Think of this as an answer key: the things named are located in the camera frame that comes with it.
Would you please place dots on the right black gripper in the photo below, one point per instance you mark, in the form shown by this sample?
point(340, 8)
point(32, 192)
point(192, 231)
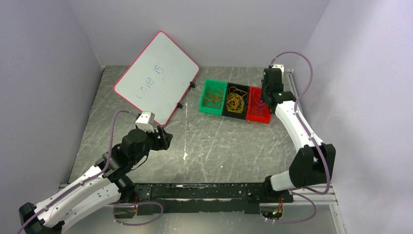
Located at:
point(262, 87)

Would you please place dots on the black aluminium base frame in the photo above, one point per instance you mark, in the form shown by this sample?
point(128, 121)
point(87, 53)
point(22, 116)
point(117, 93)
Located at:
point(249, 198)

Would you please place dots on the pink framed whiteboard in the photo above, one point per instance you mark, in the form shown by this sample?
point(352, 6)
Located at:
point(158, 79)

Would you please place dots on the green plastic bin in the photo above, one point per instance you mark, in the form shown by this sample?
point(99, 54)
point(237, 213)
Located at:
point(212, 97)

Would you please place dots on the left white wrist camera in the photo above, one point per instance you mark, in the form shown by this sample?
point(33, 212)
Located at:
point(145, 122)

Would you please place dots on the red plastic bin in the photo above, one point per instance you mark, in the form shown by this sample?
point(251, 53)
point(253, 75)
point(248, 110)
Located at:
point(257, 110)

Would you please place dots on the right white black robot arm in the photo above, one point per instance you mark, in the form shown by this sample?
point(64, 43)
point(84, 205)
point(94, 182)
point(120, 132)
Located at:
point(314, 160)

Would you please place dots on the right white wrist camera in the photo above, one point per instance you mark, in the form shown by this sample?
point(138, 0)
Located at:
point(277, 66)

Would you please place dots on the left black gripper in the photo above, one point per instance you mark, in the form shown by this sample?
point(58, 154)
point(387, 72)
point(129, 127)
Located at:
point(163, 141)

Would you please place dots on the black plastic bin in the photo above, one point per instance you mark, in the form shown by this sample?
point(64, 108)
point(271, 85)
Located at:
point(236, 101)

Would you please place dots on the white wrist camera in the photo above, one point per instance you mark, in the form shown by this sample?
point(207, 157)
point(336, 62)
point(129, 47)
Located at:
point(277, 66)
point(145, 122)

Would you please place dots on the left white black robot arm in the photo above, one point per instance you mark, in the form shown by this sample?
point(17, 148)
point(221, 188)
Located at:
point(104, 183)

